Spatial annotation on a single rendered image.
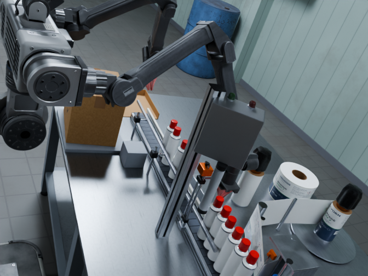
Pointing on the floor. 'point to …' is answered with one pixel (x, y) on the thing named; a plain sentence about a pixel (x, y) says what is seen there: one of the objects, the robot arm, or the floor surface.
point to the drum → (192, 65)
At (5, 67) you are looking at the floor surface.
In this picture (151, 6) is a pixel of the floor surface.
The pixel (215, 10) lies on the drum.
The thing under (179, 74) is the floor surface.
